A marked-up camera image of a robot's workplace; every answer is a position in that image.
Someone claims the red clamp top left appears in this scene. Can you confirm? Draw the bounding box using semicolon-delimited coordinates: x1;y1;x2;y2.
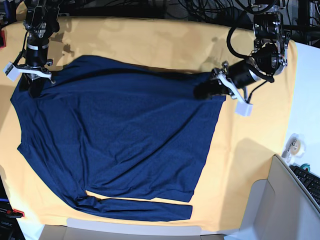
0;30;6;49

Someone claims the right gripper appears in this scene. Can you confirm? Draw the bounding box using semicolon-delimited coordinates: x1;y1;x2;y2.
14;62;55;98

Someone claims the green tape roll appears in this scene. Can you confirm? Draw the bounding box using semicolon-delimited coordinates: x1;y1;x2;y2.
300;163;311;172

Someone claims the black keyboard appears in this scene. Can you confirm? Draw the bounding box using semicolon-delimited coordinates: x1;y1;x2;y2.
290;165;320;205

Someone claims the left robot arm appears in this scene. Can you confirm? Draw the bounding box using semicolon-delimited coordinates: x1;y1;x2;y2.
193;0;291;105

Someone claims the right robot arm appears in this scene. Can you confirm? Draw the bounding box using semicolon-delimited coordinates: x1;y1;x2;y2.
13;0;62;98

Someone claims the navy blue long-sleeve shirt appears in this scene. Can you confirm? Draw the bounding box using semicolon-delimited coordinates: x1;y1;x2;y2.
10;55;226;222

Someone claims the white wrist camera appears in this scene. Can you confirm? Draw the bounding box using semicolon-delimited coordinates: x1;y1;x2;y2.
3;62;20;82
235;101;253;117

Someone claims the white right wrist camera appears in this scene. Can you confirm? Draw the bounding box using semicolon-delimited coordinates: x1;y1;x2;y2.
3;62;20;82

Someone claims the clear tape dispenser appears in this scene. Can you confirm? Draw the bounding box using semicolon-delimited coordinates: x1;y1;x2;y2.
281;133;306;162

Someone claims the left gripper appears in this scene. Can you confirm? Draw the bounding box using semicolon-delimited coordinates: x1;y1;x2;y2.
193;61;248;103

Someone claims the yellow table cloth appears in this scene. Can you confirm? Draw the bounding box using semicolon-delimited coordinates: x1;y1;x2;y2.
0;17;298;232

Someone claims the red clamp bottom left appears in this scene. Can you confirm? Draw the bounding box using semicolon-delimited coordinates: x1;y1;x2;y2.
6;209;25;219

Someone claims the red clamp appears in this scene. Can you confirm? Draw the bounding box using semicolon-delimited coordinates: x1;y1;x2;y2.
0;30;6;49
6;209;25;219

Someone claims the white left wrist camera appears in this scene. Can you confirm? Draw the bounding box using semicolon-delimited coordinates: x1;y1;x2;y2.
235;101;253;117

